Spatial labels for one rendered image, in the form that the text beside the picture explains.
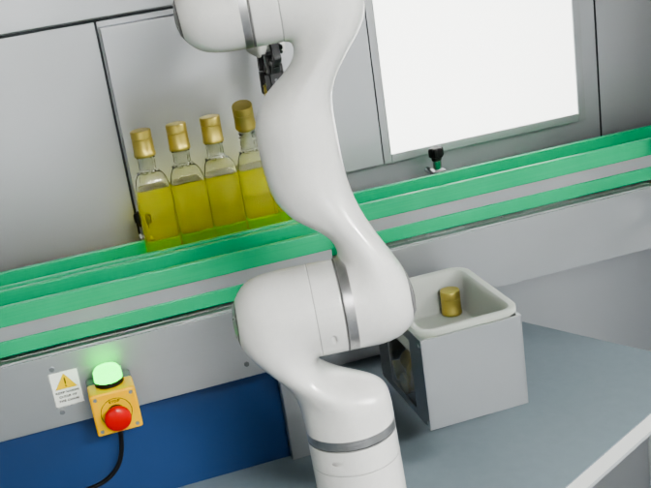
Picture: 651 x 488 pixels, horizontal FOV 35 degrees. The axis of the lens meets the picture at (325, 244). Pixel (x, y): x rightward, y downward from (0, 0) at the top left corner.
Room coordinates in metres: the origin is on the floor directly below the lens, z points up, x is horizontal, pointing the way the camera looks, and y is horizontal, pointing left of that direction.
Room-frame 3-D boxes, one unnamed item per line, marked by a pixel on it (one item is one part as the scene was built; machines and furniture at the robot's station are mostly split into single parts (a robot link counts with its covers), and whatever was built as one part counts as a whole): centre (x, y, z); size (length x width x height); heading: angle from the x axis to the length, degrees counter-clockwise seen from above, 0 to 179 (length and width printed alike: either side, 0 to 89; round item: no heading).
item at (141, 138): (1.69, 0.27, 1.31); 0.04 x 0.04 x 0.04
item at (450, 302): (1.66, -0.20, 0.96); 0.04 x 0.04 x 0.04
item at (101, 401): (1.47, 0.36, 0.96); 0.07 x 0.07 x 0.07; 14
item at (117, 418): (1.42, 0.35, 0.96); 0.04 x 0.03 x 0.04; 104
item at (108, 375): (1.47, 0.36, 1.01); 0.05 x 0.05 x 0.03
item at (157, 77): (1.93, -0.11, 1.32); 0.90 x 0.03 x 0.34; 104
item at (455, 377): (1.60, -0.17, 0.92); 0.27 x 0.17 x 0.15; 14
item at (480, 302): (1.57, -0.18, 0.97); 0.22 x 0.17 x 0.09; 14
